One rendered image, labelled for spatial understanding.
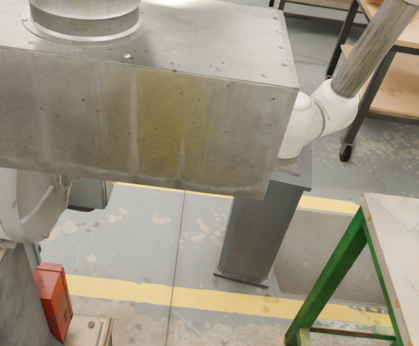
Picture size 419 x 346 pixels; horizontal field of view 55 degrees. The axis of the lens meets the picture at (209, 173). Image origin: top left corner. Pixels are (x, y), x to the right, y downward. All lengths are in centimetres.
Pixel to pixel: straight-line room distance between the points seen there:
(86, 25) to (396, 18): 111
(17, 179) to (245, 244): 137
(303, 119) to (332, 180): 132
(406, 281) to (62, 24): 93
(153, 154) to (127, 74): 9
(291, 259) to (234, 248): 43
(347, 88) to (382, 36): 21
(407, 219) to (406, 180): 177
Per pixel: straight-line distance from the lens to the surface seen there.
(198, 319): 191
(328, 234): 237
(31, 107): 41
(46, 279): 130
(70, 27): 38
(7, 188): 57
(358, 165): 292
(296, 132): 144
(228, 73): 36
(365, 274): 229
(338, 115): 155
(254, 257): 189
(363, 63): 145
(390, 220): 120
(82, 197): 101
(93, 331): 157
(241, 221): 170
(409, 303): 105
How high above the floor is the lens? 170
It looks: 43 degrees down
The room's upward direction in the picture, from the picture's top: 10 degrees clockwise
